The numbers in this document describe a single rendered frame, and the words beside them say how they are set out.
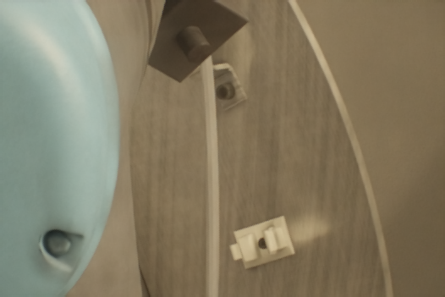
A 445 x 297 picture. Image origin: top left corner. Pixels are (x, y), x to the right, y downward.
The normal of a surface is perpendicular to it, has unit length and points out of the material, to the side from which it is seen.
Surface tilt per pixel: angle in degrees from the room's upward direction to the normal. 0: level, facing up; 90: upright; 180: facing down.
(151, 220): 90
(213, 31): 124
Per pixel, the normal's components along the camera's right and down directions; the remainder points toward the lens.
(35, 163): -0.07, 0.21
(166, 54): 0.42, 0.68
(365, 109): -0.47, 0.11
